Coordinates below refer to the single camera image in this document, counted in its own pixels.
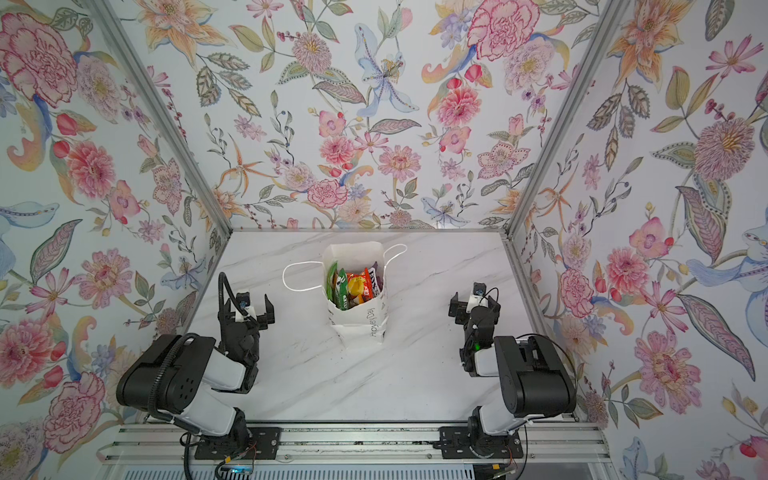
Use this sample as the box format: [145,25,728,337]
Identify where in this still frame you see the red yellow snack packet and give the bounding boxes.
[360,270,375,302]

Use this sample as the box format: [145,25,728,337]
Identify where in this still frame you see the aluminium frame post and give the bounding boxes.
[505,0,630,240]
[84,0,233,241]

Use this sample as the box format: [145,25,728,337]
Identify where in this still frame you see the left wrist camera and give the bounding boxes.
[233,292,256,323]

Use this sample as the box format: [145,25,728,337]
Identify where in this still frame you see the right aluminium frame post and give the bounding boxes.
[505,0,630,240]

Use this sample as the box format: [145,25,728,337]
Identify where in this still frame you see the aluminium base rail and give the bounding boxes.
[95,419,613,469]

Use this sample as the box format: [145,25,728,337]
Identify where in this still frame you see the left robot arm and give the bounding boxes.
[116,293,275,457]

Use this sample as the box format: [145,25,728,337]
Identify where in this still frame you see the left aluminium frame post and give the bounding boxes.
[84,0,233,241]

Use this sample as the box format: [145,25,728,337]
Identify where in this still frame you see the magenta Fox's candy bag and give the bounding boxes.
[367,262,383,297]

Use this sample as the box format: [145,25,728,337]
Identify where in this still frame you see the green Lays chips bag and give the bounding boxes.
[325,262,338,303]

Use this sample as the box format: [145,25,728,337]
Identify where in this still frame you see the black corrugated cable conduit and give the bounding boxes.
[143,271,247,421]

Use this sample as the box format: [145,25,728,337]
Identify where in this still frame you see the white paper bag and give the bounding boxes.
[282,241,408,348]

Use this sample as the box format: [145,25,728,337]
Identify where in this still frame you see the green Fox's candy bag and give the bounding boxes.
[335,269,349,311]

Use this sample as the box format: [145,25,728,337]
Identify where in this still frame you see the small orange snack packet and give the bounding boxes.
[348,274,364,305]

